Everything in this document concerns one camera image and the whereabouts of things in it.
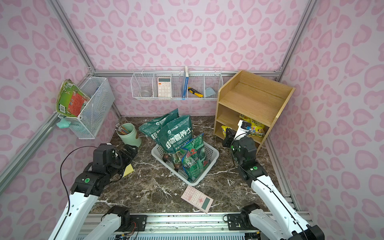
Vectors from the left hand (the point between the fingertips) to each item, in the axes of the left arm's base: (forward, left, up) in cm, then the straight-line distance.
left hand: (133, 149), depth 72 cm
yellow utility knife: (+41, -30, +2) cm, 51 cm away
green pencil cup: (+19, +12, -11) cm, 25 cm away
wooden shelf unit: (+23, -61, +6) cm, 65 cm away
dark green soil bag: (+13, -7, +1) cm, 15 cm away
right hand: (+8, -45, +6) cm, 46 cm away
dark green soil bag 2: (+9, -20, 0) cm, 22 cm away
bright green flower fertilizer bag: (+1, -30, -9) cm, 31 cm away
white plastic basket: (+9, -40, -18) cm, 44 cm away
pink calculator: (-17, -32, -23) cm, 43 cm away
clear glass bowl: (+40, +2, +2) cm, 40 cm away
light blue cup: (+45, -39, 0) cm, 60 cm away
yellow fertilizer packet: (+10, -45, +4) cm, 46 cm away
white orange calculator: (+42, -10, +6) cm, 44 cm away
